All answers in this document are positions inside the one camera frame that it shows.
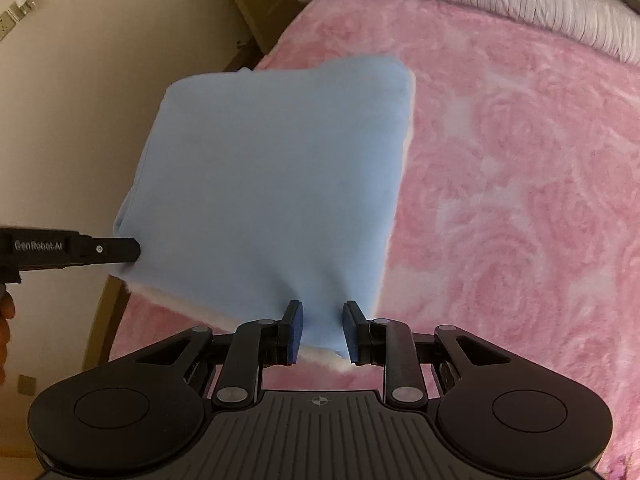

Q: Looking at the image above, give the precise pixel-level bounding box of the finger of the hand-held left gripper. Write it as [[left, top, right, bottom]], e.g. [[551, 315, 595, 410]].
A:
[[75, 236, 142, 264]]

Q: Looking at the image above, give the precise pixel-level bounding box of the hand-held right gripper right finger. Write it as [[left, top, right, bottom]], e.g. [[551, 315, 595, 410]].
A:
[[341, 300, 511, 408]]

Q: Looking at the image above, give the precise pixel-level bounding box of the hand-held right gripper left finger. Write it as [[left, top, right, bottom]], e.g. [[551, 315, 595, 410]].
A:
[[135, 299, 305, 408]]

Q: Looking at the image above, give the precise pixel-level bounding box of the pink floral blanket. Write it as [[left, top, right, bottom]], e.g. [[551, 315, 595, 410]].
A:
[[107, 0, 640, 480]]

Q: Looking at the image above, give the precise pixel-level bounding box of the person's left hand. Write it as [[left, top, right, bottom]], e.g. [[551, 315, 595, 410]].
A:
[[0, 287, 17, 388]]

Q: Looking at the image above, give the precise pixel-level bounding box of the light blue sweatshirt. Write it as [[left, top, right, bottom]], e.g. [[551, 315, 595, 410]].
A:
[[111, 52, 417, 373]]

